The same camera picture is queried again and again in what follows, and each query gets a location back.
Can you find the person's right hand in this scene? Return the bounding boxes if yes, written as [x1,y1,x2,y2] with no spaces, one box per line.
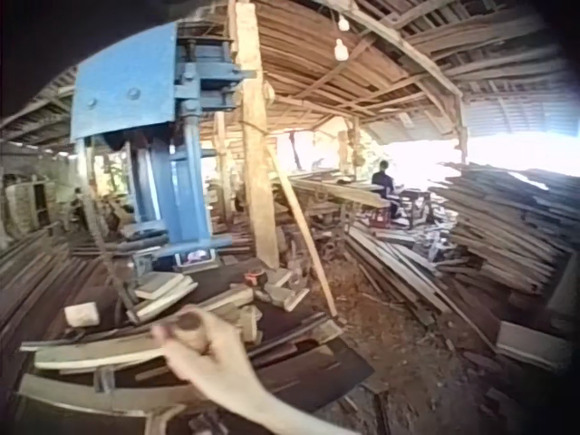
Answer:
[151,305,268,401]

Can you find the stack of short boards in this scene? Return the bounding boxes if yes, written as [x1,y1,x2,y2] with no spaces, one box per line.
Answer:
[132,270,200,321]

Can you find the heap of small wood pieces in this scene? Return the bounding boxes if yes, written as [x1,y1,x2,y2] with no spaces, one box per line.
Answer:
[198,285,265,346]

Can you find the pale wooden offcut blocks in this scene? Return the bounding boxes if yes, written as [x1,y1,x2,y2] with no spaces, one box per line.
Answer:
[253,266,311,313]

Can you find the white rectangular block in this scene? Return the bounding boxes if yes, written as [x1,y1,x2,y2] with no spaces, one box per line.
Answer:
[63,302,102,327]

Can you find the curved wide wooden piece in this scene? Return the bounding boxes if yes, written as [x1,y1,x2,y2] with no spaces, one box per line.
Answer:
[16,372,208,417]

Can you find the thin leaning wooden stick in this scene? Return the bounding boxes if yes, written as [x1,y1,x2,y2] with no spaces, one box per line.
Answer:
[266,143,340,319]

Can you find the dark pile of long planks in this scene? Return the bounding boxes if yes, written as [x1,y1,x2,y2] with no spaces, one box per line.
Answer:
[0,225,94,330]

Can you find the old wooden cabinet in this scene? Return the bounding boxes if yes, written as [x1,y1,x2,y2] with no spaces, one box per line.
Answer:
[1,178,52,233]

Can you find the long plank on trestle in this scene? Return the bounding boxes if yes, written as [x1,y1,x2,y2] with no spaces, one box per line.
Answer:
[288,173,392,208]

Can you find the low pile of planks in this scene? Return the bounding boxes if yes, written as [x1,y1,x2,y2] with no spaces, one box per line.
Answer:
[343,221,457,321]

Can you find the blue band saw machine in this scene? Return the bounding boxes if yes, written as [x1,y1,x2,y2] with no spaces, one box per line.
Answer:
[70,20,257,276]

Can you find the dark wooden workbench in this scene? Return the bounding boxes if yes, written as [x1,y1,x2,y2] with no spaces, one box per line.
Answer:
[400,187,435,228]

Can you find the tall heap of planks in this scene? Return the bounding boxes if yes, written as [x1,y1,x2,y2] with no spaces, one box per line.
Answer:
[429,160,577,296]

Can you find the thick grey wooden slab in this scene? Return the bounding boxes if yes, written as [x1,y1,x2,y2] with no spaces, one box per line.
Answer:
[495,318,564,369]

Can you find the tall wooden post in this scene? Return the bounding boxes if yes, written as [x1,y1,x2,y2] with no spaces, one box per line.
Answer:
[229,0,283,269]

